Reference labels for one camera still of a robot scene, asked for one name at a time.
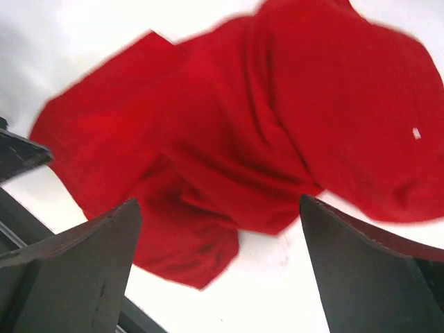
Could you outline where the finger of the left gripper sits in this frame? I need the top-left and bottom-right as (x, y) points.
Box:
(0, 117), (53, 182)

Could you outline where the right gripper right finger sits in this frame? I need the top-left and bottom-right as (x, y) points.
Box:
(300, 195), (443, 333)

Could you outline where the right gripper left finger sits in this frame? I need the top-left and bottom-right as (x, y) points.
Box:
(0, 198), (144, 333)

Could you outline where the red t shirt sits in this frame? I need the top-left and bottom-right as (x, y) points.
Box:
(30, 1), (443, 289)

